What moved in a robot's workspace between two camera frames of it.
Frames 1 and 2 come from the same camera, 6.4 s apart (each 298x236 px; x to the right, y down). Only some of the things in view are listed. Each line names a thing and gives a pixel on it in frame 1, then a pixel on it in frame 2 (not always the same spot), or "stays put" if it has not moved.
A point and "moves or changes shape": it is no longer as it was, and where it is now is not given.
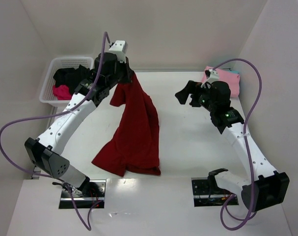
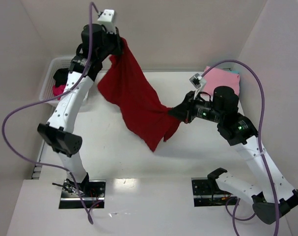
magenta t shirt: (62, 92) stays put
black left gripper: (126, 72) -> (117, 43)
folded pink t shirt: (232, 80) stays put
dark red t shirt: (136, 144) moves or changes shape
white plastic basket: (47, 96) stays put
